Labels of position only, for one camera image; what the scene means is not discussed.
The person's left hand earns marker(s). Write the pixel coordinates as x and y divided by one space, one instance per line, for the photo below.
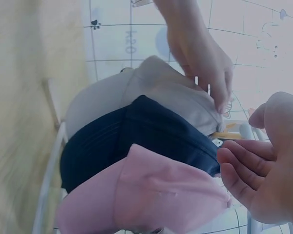
200 53

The person's right hand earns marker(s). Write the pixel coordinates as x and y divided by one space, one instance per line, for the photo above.
283 170

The person's left fingers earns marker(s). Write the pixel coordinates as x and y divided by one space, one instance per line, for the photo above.
223 92

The person's right thumb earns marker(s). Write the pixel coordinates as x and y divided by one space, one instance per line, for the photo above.
258 117

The light grey baseball cap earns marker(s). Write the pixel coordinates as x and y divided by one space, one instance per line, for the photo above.
161 92

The person's left forearm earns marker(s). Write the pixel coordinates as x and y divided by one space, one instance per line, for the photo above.
180 14

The yellow flat strip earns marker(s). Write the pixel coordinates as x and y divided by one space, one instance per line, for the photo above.
227 135

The pink baseball cap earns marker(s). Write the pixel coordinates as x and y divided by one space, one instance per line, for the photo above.
151 192

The dark navy baseball cap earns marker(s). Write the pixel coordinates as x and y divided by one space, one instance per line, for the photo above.
149 134

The white metal rack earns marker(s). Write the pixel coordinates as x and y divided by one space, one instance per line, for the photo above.
47 170

